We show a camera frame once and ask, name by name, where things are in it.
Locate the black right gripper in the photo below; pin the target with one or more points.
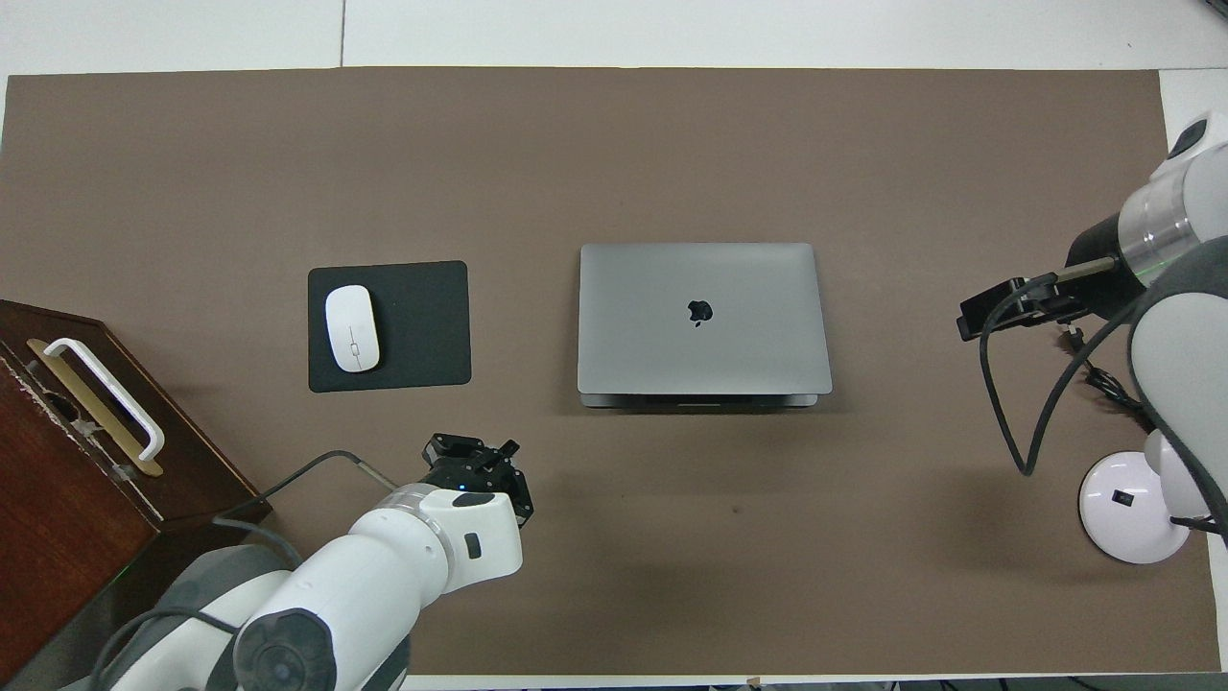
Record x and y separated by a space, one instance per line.
1103 274

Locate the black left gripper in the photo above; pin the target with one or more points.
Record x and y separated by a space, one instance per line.
470 473

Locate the grey aluminium laptop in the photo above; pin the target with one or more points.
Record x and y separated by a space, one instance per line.
700 336

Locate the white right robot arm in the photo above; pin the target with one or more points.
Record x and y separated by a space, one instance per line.
1180 345

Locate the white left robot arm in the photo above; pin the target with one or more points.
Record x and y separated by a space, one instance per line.
384 566

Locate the black mouse pad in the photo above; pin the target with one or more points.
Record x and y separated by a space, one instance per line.
422 326

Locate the white computer mouse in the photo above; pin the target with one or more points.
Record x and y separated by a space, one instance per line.
352 328

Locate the white desk lamp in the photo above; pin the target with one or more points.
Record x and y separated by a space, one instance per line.
1118 509

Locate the brown table mat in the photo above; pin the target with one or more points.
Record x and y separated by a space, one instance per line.
384 163

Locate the dark brown wooden box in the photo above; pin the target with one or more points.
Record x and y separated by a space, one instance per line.
77 518

